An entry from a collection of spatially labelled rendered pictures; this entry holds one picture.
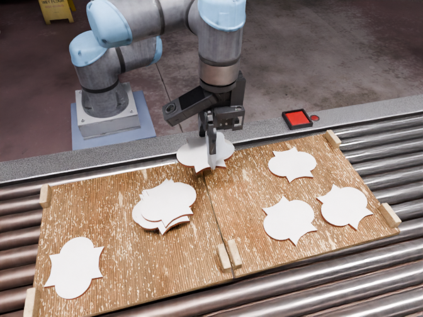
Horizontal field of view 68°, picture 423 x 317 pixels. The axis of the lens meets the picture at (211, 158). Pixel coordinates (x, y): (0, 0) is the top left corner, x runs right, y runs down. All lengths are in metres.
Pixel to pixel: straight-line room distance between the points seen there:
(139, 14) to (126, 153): 0.50
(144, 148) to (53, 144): 1.60
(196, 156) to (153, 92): 2.06
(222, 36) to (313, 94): 2.33
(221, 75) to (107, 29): 0.20
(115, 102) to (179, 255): 0.55
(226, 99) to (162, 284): 0.41
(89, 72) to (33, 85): 2.22
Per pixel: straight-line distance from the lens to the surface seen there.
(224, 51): 0.54
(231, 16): 0.52
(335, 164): 0.94
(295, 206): 0.80
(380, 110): 1.22
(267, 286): 0.73
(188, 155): 0.73
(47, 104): 2.91
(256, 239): 0.75
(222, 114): 0.62
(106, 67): 0.99
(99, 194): 0.86
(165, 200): 0.75
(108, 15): 0.56
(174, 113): 0.62
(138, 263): 0.74
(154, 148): 0.96
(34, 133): 2.67
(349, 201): 0.86
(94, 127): 1.08
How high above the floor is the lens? 1.60
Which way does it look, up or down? 48 degrees down
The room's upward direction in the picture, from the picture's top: straight up
